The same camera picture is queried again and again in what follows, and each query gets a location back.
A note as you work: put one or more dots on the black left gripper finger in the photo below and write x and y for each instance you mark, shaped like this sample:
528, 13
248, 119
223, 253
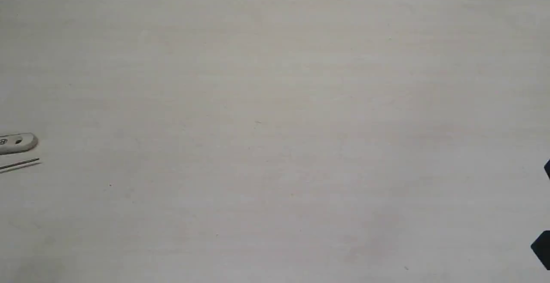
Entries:
541, 249

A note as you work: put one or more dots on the black and gold screwdriver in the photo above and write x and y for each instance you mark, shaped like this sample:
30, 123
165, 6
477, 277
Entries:
19, 164

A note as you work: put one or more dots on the wide wooden paint brush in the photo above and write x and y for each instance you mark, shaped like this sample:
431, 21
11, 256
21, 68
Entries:
16, 143

